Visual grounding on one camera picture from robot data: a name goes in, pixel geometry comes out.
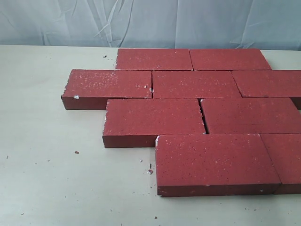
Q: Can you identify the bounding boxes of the right row red brick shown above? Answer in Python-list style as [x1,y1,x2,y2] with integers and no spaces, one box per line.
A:
[232,70,301,110]

